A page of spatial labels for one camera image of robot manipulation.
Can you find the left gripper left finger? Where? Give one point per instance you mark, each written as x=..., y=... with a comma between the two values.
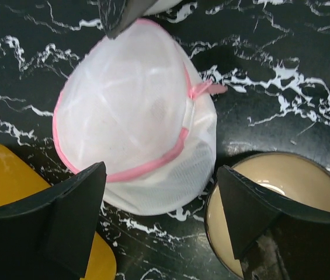
x=52, y=234

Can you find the open laundry bag pink trim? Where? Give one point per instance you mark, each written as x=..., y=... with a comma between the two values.
x=161, y=6

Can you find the yellow plastic basket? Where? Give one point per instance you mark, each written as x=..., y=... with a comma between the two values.
x=18, y=180

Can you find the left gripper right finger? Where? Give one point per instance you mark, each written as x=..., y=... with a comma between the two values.
x=273, y=237

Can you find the white mesh laundry bag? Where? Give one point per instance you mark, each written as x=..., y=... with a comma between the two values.
x=138, y=104

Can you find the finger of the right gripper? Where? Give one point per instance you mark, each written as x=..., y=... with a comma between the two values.
x=118, y=15

